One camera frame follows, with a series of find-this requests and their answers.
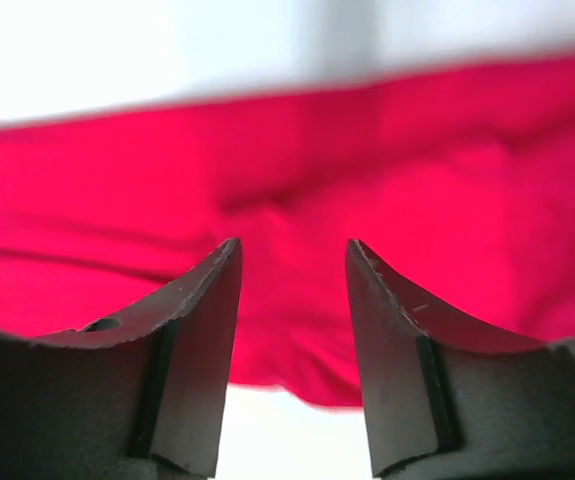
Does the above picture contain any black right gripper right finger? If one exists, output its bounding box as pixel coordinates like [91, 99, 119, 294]
[345, 240, 575, 479]

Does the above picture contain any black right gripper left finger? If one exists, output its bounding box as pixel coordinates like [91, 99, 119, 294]
[0, 238, 242, 479]

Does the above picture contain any red t shirt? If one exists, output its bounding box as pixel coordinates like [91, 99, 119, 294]
[0, 53, 575, 407]

